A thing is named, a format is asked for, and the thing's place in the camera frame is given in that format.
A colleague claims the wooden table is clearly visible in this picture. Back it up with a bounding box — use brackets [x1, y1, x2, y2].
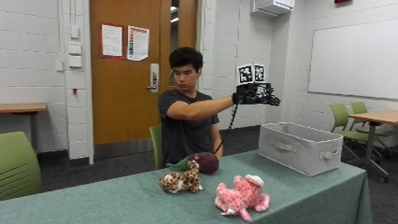
[348, 109, 398, 184]
[0, 103, 48, 155]

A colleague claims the white paper red border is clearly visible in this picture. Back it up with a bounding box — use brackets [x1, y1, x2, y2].
[100, 23, 124, 59]

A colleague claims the green tablecloth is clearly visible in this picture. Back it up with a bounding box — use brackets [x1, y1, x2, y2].
[0, 149, 373, 224]

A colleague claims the black glove cable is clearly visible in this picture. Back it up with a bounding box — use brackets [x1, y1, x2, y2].
[213, 103, 240, 155]

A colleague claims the spotted leopard plush toy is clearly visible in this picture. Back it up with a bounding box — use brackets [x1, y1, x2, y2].
[160, 159, 204, 194]

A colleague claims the pink spotted plush toy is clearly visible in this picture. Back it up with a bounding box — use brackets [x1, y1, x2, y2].
[214, 174, 272, 222]

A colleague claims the grey fabric storage bin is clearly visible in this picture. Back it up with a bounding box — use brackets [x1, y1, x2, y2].
[257, 121, 345, 177]

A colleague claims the the person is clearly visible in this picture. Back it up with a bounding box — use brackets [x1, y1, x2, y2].
[157, 46, 237, 169]

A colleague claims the silver door handle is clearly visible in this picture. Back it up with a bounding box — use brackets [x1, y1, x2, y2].
[145, 63, 161, 93]

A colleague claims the colourful printed poster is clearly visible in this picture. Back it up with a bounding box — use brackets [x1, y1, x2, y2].
[125, 25, 151, 62]

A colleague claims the white whiteboard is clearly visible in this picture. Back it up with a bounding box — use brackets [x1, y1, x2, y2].
[308, 18, 398, 101]

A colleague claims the purple eggplant plush toy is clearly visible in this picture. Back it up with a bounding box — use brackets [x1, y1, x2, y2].
[165, 151, 220, 175]

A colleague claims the wooden door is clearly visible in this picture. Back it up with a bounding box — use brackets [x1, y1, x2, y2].
[88, 0, 200, 146]

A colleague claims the white wall-mounted box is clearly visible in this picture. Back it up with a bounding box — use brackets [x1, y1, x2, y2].
[250, 0, 296, 18]

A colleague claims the white marker cube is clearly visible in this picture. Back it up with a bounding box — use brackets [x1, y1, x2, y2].
[237, 63, 268, 85]

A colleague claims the white wall switch panel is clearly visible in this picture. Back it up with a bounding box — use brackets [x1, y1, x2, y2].
[68, 55, 84, 68]
[69, 25, 81, 40]
[67, 42, 84, 56]

